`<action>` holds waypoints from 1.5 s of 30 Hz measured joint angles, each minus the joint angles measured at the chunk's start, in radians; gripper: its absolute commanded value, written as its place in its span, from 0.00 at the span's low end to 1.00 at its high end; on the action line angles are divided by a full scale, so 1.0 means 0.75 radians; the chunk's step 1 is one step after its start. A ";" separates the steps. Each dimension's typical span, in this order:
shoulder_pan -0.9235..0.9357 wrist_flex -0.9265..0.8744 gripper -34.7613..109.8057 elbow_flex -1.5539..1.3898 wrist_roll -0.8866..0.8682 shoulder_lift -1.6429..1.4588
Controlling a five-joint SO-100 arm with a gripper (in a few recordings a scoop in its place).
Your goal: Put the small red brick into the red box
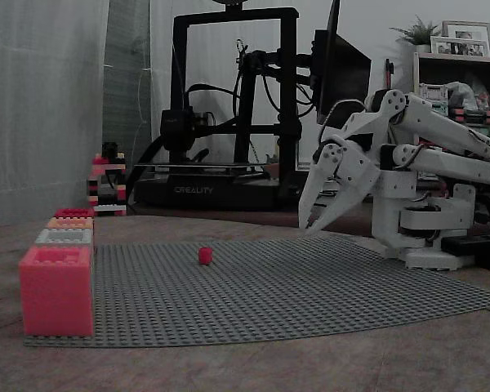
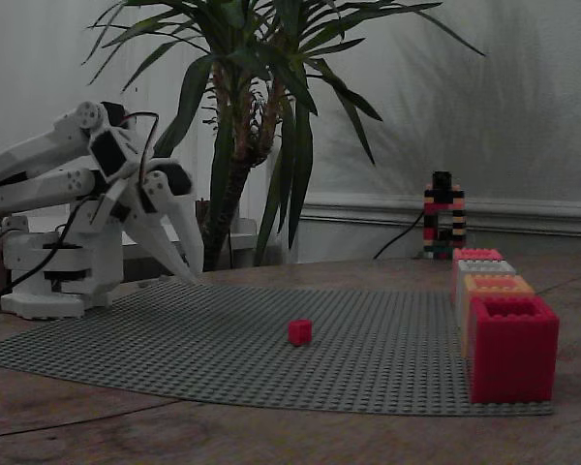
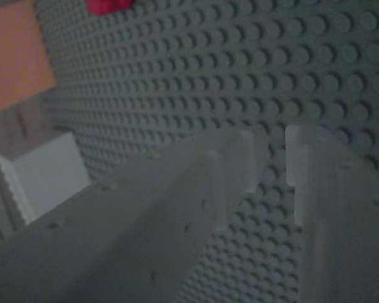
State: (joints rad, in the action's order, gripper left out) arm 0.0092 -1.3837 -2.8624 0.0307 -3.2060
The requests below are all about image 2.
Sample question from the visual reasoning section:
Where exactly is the grey studded baseplate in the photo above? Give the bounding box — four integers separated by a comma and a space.
0, 278, 558, 418

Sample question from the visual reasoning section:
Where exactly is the small red brick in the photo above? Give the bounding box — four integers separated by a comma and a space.
288, 318, 314, 347

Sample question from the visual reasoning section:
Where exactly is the large pink toy brick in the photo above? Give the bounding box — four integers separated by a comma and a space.
450, 247, 505, 304

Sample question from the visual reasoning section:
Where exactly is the green yucca plant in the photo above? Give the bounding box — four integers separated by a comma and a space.
81, 0, 485, 272

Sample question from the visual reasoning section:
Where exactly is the grey toy brick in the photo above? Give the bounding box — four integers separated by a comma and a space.
454, 260, 517, 333

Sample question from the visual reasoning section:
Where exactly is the orange toy brick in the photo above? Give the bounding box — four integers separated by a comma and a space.
464, 273, 536, 302

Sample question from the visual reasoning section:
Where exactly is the red toy brick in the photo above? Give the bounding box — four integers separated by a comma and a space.
468, 294, 561, 406

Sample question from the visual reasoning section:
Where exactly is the robot servo wire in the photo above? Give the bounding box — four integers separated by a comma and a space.
120, 111, 161, 188

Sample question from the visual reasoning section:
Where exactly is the black camera cable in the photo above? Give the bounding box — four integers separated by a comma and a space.
372, 205, 428, 261

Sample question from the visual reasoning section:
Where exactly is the multicolour brick tower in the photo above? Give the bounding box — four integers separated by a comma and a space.
421, 181, 467, 261

